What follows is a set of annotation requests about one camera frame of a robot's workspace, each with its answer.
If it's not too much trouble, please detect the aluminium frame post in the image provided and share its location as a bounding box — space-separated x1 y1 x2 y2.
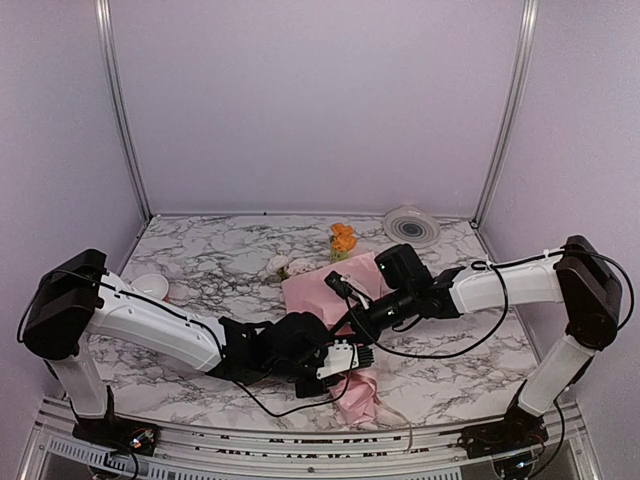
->
95 0 153 224
472 0 540 229

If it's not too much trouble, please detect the orange fake flower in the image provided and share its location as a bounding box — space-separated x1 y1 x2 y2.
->
330 223 357 263

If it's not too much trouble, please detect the grey ringed plate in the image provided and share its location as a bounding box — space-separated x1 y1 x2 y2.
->
382 206 441 249

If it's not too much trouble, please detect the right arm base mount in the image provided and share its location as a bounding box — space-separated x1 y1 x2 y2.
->
457 386 549 459

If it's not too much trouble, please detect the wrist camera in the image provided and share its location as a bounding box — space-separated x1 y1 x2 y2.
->
324 271 373 311
316 340 374 380

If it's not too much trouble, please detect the tan ribbon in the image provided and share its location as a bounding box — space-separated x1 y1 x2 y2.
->
329 371 414 453

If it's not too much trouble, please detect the front aluminium rail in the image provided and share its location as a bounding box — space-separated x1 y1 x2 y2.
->
16 398 603 479

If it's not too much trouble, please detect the white rose fake flower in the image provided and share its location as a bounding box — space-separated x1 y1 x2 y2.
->
266 255 315 280

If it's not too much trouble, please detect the right aluminium frame post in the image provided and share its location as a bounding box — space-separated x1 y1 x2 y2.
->
472 0 540 229

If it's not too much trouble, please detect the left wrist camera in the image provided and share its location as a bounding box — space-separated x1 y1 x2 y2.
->
316 340 374 380

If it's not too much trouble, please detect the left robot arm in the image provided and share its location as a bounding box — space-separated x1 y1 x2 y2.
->
17 249 358 445

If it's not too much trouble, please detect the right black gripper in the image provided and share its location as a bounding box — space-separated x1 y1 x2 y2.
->
331 284 417 346

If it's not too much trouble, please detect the red and white bowl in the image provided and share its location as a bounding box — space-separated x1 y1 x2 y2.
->
131 273 170 302

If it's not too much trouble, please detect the pink wrapping paper sheet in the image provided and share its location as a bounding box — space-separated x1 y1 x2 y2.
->
280 251 391 427

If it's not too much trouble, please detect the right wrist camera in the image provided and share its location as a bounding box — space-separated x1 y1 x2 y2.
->
324 271 373 311

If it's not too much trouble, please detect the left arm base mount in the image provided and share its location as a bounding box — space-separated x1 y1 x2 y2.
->
70 386 159 457

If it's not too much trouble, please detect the left aluminium frame post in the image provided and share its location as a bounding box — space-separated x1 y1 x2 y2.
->
95 0 153 224

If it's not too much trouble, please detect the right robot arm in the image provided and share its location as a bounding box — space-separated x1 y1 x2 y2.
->
343 235 636 448

